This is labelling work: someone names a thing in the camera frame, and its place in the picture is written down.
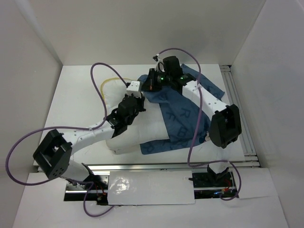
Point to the white glossy cover sheet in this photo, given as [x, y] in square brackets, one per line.
[150, 188]

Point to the white pillow yellow underside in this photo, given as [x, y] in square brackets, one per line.
[147, 126]

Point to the blue printed pillowcase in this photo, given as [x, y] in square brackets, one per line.
[180, 118]

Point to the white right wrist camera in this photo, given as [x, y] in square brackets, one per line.
[159, 63]

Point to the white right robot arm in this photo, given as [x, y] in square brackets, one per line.
[225, 124]

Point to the aluminium front rail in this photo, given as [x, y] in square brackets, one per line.
[156, 167]

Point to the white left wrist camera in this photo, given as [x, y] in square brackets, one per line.
[134, 89]

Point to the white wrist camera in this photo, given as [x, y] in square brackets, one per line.
[134, 89]
[159, 63]

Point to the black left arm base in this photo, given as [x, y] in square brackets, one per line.
[83, 184]

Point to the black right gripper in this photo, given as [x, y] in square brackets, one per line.
[150, 84]

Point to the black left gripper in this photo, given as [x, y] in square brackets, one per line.
[140, 101]

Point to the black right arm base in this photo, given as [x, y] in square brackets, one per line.
[208, 185]

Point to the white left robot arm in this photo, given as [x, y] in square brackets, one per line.
[53, 155]

